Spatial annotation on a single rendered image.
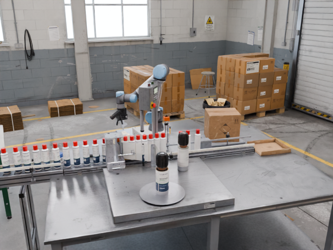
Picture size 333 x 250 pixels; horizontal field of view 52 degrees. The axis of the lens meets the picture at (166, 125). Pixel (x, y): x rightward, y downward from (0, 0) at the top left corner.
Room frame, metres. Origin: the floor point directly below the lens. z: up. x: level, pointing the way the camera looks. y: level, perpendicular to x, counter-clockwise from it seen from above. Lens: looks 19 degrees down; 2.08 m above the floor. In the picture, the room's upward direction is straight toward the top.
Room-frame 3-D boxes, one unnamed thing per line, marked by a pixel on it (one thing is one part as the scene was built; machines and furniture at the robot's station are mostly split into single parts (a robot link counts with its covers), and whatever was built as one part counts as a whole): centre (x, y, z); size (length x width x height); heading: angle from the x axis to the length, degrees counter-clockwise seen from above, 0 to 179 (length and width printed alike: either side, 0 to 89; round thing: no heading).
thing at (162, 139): (2.65, 0.03, 0.98); 0.05 x 0.05 x 0.20
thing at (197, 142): (2.74, -0.27, 0.98); 0.05 x 0.05 x 0.20
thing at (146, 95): (2.71, 0.15, 1.38); 0.17 x 0.10 x 0.19; 160
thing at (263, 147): (2.92, -0.94, 0.85); 0.30 x 0.26 x 0.04; 105
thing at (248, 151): (2.66, 0.02, 0.85); 1.65 x 0.11 x 0.05; 105
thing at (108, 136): (2.45, 0.40, 1.14); 0.14 x 0.11 x 0.01; 105
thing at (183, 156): (2.41, -0.13, 1.03); 0.09 x 0.09 x 0.30
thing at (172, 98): (6.72, 0.27, 0.45); 1.20 x 0.84 x 0.89; 27
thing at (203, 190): (2.20, 0.02, 0.86); 0.80 x 0.67 x 0.05; 105
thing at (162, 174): (2.04, 0.03, 1.04); 0.09 x 0.09 x 0.29
